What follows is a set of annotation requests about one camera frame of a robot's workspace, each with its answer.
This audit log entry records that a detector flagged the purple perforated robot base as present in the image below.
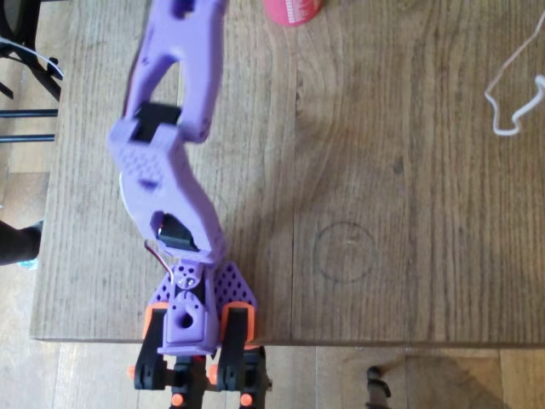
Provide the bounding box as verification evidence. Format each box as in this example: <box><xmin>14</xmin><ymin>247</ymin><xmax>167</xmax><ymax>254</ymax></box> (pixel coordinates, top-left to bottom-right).
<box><xmin>151</xmin><ymin>260</ymin><xmax>261</xmax><ymax>357</ymax></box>

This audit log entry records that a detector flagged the red plastic cup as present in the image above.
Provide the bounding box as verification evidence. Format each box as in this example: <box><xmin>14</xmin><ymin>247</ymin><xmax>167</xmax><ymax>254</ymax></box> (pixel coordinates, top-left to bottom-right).
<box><xmin>262</xmin><ymin>0</ymin><xmax>328</xmax><ymax>28</ymax></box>

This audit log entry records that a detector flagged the dark furniture foot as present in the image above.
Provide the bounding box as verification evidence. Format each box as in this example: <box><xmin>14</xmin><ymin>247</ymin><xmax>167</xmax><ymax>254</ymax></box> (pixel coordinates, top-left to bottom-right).
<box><xmin>364</xmin><ymin>365</ymin><xmax>393</xmax><ymax>409</ymax></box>

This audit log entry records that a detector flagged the dark shoe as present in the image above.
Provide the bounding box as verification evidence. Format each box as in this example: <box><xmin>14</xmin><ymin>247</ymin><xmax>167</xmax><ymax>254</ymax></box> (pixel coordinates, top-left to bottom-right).
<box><xmin>0</xmin><ymin>214</ymin><xmax>45</xmax><ymax>270</ymax></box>

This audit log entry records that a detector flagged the white red black base cable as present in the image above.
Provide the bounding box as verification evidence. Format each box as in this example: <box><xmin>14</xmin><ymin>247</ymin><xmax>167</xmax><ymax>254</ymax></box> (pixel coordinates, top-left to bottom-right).
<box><xmin>117</xmin><ymin>169</ymin><xmax>177</xmax><ymax>285</ymax></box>

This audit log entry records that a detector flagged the white cord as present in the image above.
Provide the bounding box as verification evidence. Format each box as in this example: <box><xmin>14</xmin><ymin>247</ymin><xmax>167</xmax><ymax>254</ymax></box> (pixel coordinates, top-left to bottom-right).
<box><xmin>485</xmin><ymin>8</ymin><xmax>545</xmax><ymax>138</ymax></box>

